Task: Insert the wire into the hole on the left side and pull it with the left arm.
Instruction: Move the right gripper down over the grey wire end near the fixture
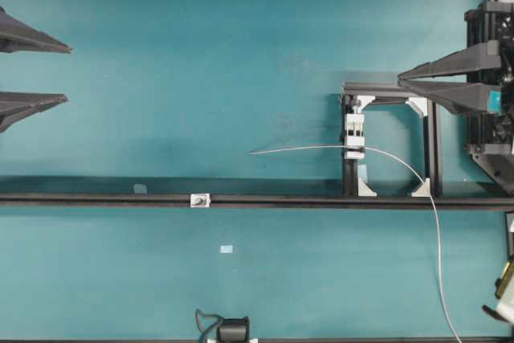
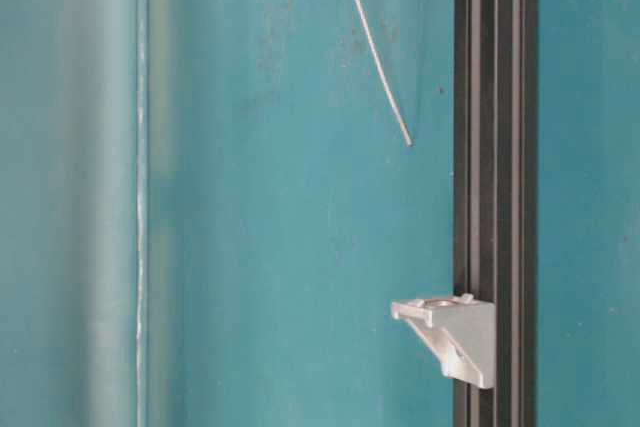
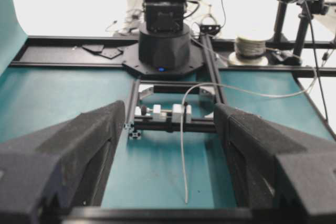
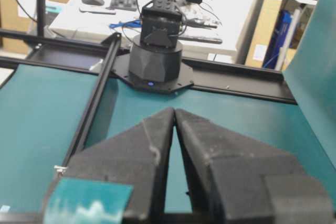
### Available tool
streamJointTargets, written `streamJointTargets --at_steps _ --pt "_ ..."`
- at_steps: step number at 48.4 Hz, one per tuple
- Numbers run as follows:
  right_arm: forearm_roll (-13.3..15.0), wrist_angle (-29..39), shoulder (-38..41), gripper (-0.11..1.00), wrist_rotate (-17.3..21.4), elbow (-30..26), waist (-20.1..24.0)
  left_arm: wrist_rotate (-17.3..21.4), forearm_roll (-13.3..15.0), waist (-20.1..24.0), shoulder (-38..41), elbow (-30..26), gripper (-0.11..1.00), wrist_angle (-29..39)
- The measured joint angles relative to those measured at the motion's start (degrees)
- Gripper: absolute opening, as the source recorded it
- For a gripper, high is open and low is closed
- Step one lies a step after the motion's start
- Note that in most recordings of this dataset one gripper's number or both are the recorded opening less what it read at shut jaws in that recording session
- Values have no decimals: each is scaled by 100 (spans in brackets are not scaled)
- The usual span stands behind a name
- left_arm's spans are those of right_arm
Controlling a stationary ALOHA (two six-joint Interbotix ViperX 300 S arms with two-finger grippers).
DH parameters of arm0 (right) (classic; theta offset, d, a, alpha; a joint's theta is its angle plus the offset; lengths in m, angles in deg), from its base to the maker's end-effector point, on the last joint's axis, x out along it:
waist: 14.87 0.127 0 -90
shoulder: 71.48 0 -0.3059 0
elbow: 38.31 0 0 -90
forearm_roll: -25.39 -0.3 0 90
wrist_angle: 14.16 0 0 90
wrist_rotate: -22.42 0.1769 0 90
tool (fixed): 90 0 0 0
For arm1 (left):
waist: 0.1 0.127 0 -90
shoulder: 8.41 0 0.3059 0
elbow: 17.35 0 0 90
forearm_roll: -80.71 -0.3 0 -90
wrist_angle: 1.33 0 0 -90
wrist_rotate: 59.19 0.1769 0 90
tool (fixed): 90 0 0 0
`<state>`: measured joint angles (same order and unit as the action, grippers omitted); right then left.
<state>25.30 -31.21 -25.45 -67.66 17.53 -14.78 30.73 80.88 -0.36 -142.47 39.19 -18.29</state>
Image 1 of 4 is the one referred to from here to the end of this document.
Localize clear tape piece by rail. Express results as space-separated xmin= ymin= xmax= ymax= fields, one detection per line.
xmin=133 ymin=183 xmax=148 ymax=194

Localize white frame corner bracket bottom-left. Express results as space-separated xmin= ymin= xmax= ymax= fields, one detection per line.
xmin=357 ymin=177 xmax=377 ymax=197

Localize teal tape on finger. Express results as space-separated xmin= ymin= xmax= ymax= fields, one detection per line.
xmin=487 ymin=91 xmax=502 ymax=114

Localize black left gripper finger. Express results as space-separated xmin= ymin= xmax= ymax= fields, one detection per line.
xmin=1 ymin=7 xmax=72 ymax=54
xmin=1 ymin=92 xmax=67 ymax=133

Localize black low camera mount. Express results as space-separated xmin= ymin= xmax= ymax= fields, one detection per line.
xmin=194 ymin=308 xmax=259 ymax=343

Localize yellow black tool at edge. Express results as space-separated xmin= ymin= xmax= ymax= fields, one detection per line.
xmin=482 ymin=256 xmax=513 ymax=325

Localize white frame corner bracket bottom-right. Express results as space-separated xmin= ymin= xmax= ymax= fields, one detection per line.
xmin=410 ymin=178 xmax=431 ymax=198

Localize white corner bracket with screw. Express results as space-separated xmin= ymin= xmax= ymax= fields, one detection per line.
xmin=190 ymin=193 xmax=211 ymax=208

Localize light blue tape patch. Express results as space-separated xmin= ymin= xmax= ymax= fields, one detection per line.
xmin=219 ymin=245 xmax=234 ymax=254

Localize long black aluminium rail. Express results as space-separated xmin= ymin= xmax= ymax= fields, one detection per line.
xmin=0 ymin=193 xmax=514 ymax=212

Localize white frame corner bracket top-right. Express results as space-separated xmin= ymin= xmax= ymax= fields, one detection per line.
xmin=405 ymin=97 xmax=428 ymax=119

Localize white wire clamp block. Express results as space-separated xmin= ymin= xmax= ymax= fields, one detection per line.
xmin=344 ymin=113 xmax=365 ymax=160

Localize black square extrusion frame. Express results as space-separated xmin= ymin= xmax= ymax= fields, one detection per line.
xmin=340 ymin=82 xmax=443 ymax=197

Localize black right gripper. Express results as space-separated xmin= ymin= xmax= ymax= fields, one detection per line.
xmin=398 ymin=1 xmax=513 ymax=194

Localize white frame corner bracket top-left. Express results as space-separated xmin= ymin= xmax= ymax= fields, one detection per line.
xmin=347 ymin=95 xmax=376 ymax=114

